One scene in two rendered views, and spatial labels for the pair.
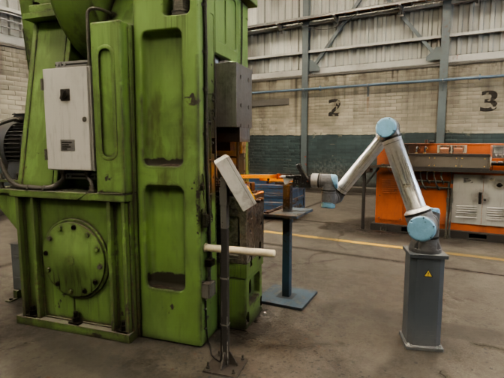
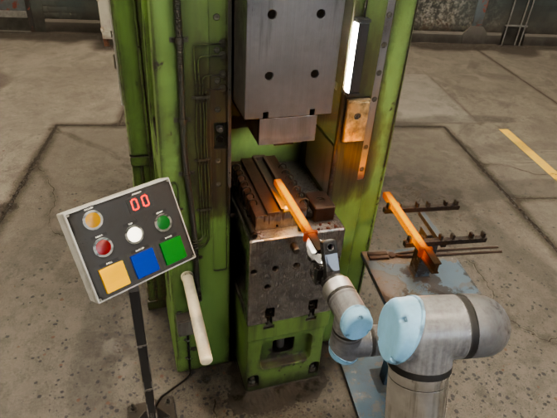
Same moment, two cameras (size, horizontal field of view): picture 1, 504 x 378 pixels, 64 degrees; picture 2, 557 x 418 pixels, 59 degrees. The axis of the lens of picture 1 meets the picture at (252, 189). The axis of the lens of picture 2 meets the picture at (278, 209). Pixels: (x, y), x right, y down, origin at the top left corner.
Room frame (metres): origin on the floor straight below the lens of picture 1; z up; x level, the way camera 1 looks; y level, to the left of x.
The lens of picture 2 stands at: (1.81, -1.11, 2.02)
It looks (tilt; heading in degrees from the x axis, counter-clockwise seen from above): 34 degrees down; 52
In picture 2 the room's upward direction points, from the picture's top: 4 degrees clockwise
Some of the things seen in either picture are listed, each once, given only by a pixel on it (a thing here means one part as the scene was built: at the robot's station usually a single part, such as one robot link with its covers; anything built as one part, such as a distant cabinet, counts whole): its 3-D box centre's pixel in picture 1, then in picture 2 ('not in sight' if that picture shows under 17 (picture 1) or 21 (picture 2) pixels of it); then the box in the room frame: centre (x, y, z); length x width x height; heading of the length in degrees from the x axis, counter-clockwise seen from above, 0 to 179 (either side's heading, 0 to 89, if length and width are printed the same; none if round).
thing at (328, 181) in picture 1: (328, 181); (350, 313); (2.58, -0.49, 1.02); 0.12 x 0.09 x 0.10; 71
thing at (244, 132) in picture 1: (216, 135); (269, 105); (2.80, 0.25, 1.32); 0.42 x 0.20 x 0.10; 71
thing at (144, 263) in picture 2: not in sight; (144, 263); (2.19, 0.02, 1.01); 0.07 x 0.05 x 0.07; 6
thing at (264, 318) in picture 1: (251, 322); (271, 386); (2.72, 0.00, 0.01); 0.58 x 0.39 x 0.01; 161
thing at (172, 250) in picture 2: not in sight; (172, 250); (2.29, 0.03, 1.01); 0.07 x 0.05 x 0.07; 6
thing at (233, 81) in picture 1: (217, 98); (285, 36); (2.84, 0.23, 1.56); 0.42 x 0.39 x 0.40; 71
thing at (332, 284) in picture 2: (314, 180); (339, 290); (2.61, -0.41, 1.02); 0.10 x 0.05 x 0.09; 161
